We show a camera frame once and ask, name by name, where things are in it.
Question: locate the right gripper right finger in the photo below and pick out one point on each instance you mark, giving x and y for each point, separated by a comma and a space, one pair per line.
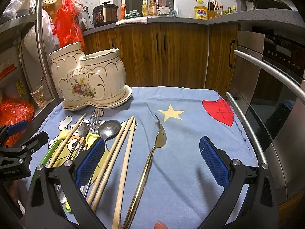
259, 208

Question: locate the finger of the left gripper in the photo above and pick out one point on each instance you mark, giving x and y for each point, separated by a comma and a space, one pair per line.
7, 131
20, 153

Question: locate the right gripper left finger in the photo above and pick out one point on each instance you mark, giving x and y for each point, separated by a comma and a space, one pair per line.
43, 208

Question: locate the small silver spoon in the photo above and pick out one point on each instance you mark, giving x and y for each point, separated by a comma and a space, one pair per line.
82, 131

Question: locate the silver fork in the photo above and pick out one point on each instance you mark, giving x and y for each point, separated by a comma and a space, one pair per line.
92, 124

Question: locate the yellow green plastic utensil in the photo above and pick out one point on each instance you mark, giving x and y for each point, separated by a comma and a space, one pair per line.
54, 146

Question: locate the wooden kitchen cabinets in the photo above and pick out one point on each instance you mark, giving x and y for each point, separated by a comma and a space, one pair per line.
172, 54

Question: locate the person right hand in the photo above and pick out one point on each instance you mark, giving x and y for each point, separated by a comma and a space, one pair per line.
160, 225

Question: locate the red plastic bag on shelf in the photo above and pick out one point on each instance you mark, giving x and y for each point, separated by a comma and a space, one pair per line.
15, 110

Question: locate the plastic cup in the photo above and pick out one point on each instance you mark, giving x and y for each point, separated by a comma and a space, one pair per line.
38, 96

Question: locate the metal shelf rack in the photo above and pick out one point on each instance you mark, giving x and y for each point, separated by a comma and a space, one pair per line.
27, 37

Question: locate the blue cartoon cloth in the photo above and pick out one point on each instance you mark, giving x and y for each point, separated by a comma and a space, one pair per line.
180, 190

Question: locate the cream floral ceramic utensil holder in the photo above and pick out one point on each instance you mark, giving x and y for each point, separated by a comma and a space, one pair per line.
97, 79

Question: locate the red plastic bag hanging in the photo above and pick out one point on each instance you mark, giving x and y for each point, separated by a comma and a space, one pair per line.
67, 25

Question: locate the built-in oven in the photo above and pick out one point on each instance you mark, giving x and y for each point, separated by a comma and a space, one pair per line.
273, 110

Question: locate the gold colander ladle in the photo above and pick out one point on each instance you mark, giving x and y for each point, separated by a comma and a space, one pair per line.
52, 7

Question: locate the electric pressure cooker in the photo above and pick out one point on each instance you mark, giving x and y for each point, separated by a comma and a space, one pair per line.
105, 13

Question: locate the white towel on counter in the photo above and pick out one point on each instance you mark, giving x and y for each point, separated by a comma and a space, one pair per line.
136, 20

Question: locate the yellow bottle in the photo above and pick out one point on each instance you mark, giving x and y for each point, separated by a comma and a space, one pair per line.
144, 9

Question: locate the amber bottle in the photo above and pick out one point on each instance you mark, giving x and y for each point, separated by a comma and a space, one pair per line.
153, 8

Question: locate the yellow oil jug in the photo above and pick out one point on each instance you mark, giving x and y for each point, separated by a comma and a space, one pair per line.
201, 12

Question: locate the black wok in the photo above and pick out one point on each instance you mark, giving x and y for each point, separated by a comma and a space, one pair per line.
265, 4

